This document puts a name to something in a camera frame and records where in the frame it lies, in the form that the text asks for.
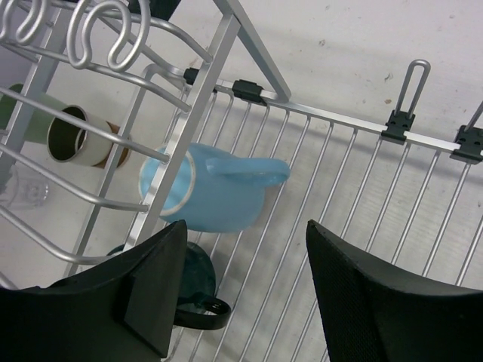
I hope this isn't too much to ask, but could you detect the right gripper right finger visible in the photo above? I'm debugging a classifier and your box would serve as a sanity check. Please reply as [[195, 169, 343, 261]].
[[306, 220, 482, 361]]

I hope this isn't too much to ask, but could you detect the white and wood steel cup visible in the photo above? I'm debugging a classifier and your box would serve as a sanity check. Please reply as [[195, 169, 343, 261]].
[[46, 106, 130, 168]]

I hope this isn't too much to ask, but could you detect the clear plastic tumbler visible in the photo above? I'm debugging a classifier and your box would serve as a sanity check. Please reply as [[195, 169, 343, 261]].
[[1, 167, 50, 210]]

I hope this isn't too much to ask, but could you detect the silver wire dish rack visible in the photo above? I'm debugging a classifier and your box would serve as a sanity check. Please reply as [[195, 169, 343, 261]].
[[1, 1, 482, 361]]

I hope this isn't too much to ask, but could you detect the light blue ceramic mug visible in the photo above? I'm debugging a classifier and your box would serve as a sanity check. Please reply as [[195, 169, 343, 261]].
[[159, 143, 291, 233]]

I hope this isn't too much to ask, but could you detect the mint green plastic cup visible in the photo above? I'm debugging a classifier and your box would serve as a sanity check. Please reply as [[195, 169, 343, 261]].
[[1, 93, 67, 144]]

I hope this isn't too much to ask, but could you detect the dark green glossy mug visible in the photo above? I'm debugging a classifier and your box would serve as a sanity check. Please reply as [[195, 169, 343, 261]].
[[86, 229, 232, 354]]

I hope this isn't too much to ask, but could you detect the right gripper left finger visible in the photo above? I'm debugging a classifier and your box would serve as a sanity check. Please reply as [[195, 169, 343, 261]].
[[1, 221, 187, 361]]

